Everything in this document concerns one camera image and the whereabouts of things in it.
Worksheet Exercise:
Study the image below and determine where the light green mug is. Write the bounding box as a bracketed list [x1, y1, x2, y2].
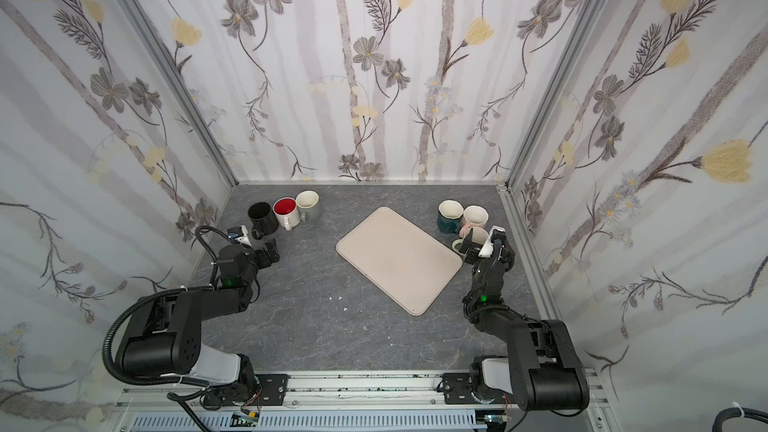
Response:
[451, 227, 488, 254]

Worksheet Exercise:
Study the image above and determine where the pink mug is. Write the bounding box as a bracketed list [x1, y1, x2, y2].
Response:
[459, 205, 489, 237]

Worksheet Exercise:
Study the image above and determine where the black mug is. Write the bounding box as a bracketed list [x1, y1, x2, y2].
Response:
[247, 202, 279, 240]

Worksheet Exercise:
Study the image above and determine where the dark green mug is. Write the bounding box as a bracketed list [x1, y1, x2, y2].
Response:
[437, 199, 464, 234]

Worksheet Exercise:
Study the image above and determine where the white cream mug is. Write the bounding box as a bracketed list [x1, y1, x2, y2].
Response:
[272, 197, 301, 231]

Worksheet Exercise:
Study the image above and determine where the beige rectangular tray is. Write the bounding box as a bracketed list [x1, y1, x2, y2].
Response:
[336, 207, 462, 316]

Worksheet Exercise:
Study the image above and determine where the grey mug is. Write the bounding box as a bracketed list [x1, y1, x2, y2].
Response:
[295, 190, 321, 222]

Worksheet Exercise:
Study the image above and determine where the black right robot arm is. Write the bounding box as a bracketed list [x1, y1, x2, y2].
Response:
[462, 226, 590, 417]

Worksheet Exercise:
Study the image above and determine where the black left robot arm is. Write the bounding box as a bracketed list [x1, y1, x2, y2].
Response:
[101, 226, 280, 406]

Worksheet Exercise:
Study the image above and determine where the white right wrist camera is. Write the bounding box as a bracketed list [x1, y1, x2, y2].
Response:
[479, 225, 508, 258]

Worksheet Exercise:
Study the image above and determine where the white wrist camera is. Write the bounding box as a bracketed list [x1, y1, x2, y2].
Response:
[479, 225, 508, 258]
[227, 225, 252, 247]

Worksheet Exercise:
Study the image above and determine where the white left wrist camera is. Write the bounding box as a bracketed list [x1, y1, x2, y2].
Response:
[227, 225, 252, 247]

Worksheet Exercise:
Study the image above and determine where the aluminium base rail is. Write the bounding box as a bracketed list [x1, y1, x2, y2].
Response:
[105, 370, 619, 431]

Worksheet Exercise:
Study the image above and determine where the black corrugated cable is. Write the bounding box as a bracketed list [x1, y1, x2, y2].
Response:
[711, 406, 768, 432]

